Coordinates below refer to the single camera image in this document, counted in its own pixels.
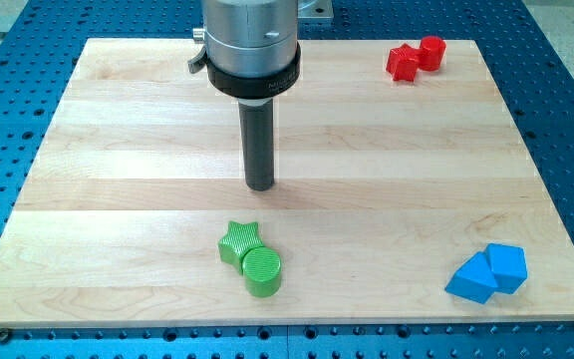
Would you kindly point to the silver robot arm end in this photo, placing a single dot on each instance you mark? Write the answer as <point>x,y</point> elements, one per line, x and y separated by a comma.
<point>250,48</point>

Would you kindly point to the blue triangle block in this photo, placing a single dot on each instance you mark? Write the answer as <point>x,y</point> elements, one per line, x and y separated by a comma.
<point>474,280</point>

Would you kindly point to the blue cube block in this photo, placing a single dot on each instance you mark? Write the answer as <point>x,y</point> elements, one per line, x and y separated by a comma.
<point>508,265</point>

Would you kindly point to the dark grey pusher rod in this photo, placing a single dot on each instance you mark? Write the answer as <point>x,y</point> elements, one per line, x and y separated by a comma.
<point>256,124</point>

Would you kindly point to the green star block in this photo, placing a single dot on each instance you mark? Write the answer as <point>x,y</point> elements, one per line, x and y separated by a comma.
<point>238,241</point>

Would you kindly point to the green cylinder block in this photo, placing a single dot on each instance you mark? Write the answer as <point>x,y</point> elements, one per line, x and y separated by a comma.
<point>262,269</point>

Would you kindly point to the light wooden board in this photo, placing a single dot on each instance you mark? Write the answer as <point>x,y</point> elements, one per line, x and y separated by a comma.
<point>383,191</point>

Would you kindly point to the red star block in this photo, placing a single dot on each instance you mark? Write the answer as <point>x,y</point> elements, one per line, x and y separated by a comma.
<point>403,63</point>

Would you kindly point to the red cylinder block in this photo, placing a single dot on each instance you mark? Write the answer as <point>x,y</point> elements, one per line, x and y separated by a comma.
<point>431,53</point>

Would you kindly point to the silver metal mounting bracket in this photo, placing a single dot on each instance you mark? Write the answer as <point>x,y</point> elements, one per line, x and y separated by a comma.
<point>315,11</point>

